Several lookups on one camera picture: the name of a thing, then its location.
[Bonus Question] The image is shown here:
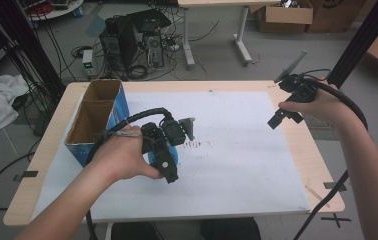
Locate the black computer tower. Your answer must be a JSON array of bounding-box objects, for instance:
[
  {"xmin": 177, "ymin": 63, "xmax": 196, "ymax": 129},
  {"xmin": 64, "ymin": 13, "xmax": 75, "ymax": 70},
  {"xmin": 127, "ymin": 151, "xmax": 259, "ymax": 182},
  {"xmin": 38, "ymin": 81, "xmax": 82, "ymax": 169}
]
[{"xmin": 98, "ymin": 8, "xmax": 173, "ymax": 80}]

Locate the blue cardboard box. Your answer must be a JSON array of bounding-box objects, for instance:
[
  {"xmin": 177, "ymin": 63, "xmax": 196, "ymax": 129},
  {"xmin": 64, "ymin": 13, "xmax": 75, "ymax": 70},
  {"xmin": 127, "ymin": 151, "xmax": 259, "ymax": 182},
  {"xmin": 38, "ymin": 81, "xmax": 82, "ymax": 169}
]
[{"xmin": 64, "ymin": 78, "xmax": 131, "ymax": 168}]

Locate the thin wooden stick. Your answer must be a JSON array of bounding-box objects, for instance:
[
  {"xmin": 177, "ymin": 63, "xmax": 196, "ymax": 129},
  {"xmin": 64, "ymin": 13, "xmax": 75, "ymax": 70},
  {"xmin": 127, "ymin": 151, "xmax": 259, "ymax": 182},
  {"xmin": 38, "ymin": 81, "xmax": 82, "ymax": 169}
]
[{"xmin": 304, "ymin": 184, "xmax": 331, "ymax": 209}]

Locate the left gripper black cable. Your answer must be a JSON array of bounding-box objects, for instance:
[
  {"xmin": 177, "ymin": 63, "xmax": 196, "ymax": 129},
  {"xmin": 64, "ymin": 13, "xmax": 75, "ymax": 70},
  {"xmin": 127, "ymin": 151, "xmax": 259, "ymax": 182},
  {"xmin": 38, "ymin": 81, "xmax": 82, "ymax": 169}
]
[{"xmin": 84, "ymin": 106, "xmax": 174, "ymax": 240}]

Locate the person's left hand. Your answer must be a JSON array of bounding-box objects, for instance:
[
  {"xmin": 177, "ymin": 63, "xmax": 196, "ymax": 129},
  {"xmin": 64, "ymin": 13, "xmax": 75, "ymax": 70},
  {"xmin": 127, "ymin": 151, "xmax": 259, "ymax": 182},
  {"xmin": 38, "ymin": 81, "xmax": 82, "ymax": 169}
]
[{"xmin": 88, "ymin": 124, "xmax": 165, "ymax": 184}]

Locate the black tape cross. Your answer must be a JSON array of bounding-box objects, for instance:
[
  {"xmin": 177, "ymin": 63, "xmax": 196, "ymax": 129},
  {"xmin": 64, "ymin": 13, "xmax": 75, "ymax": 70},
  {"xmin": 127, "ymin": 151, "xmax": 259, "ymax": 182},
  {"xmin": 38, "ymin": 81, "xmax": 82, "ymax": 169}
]
[{"xmin": 320, "ymin": 213, "xmax": 352, "ymax": 229}]

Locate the open cardboard box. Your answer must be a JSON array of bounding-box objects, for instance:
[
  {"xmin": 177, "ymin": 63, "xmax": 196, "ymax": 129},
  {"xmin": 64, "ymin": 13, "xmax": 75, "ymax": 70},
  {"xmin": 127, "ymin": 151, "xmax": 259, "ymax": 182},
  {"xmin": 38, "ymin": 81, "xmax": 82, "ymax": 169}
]
[{"xmin": 249, "ymin": 0, "xmax": 315, "ymax": 34}]

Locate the white power supply unit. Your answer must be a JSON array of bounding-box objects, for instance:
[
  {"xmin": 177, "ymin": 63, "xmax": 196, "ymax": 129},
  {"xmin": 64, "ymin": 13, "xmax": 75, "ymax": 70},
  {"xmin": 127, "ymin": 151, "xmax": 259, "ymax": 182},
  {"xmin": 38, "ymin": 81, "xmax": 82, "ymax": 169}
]
[{"xmin": 81, "ymin": 49, "xmax": 98, "ymax": 79}]

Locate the large cardboard box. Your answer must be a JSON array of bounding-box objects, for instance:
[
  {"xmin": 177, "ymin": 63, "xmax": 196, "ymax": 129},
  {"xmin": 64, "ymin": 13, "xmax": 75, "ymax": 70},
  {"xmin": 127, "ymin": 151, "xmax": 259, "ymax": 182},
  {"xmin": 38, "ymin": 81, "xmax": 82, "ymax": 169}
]
[{"xmin": 305, "ymin": 0, "xmax": 368, "ymax": 34}]

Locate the black metal frame post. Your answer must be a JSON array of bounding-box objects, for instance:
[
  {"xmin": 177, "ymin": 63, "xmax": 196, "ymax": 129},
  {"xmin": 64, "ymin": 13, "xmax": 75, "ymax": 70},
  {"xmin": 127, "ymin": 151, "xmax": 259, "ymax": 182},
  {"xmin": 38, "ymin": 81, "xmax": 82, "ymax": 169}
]
[
  {"xmin": 0, "ymin": 0, "xmax": 67, "ymax": 101},
  {"xmin": 326, "ymin": 0, "xmax": 378, "ymax": 90}
]

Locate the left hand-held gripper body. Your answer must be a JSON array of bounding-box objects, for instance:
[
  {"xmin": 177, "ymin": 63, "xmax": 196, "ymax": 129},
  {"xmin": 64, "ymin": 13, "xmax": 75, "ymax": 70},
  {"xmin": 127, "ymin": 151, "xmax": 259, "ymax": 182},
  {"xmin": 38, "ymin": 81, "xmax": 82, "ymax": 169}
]
[{"xmin": 141, "ymin": 116, "xmax": 197, "ymax": 157}]

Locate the black tape strip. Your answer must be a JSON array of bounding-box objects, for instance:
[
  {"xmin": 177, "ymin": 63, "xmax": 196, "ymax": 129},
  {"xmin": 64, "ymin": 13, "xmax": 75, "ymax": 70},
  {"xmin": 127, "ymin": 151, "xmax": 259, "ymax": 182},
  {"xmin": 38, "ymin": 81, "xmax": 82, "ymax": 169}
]
[
  {"xmin": 322, "ymin": 181, "xmax": 348, "ymax": 192},
  {"xmin": 12, "ymin": 170, "xmax": 40, "ymax": 183}
]

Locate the person's right hand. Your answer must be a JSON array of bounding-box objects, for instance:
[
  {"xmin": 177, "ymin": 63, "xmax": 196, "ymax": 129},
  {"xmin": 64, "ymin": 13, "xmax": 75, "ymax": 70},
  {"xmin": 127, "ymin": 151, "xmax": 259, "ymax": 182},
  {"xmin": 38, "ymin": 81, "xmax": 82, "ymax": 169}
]
[{"xmin": 278, "ymin": 83, "xmax": 349, "ymax": 125}]

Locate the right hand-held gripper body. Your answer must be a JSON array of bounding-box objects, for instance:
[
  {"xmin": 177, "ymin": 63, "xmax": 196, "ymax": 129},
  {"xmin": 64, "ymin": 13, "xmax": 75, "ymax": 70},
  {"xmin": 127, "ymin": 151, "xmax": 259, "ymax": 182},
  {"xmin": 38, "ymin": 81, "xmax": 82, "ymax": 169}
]
[{"xmin": 274, "ymin": 50, "xmax": 319, "ymax": 104}]

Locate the white desk frame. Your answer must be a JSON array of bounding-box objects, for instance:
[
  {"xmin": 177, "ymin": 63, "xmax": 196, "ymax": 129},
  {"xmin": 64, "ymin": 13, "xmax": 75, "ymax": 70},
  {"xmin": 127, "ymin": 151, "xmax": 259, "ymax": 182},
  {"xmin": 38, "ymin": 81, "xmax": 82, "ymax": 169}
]
[{"xmin": 178, "ymin": 0, "xmax": 282, "ymax": 70}]

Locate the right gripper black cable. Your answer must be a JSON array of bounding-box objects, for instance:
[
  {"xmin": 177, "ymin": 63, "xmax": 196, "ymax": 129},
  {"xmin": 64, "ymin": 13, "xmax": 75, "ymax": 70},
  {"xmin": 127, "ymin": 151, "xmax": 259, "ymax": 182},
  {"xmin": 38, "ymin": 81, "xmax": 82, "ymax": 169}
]
[{"xmin": 291, "ymin": 68, "xmax": 369, "ymax": 240}]

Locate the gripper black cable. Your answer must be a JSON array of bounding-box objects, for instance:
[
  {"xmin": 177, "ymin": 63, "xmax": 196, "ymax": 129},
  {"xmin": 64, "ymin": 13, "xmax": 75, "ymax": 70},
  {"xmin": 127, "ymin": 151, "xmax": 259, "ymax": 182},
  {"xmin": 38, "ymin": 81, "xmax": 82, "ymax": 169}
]
[
  {"xmin": 84, "ymin": 106, "xmax": 174, "ymax": 240},
  {"xmin": 291, "ymin": 68, "xmax": 369, "ymax": 240}
]

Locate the white table mat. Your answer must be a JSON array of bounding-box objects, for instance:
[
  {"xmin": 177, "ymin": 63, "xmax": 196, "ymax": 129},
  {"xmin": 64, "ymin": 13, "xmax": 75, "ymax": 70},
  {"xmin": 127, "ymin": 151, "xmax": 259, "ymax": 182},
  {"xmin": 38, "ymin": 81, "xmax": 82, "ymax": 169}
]
[{"xmin": 31, "ymin": 91, "xmax": 312, "ymax": 223}]

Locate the round white table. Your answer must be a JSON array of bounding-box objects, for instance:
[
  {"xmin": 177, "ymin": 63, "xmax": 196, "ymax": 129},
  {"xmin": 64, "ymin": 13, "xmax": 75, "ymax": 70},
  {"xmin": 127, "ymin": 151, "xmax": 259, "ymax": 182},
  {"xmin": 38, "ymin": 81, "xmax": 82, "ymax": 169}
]
[{"xmin": 18, "ymin": 0, "xmax": 85, "ymax": 22}]

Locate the wooden table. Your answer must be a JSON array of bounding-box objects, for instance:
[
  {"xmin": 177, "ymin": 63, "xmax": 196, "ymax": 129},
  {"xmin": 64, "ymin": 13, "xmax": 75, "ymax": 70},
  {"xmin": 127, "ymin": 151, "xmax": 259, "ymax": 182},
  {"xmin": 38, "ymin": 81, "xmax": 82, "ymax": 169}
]
[{"xmin": 2, "ymin": 79, "xmax": 346, "ymax": 228}]

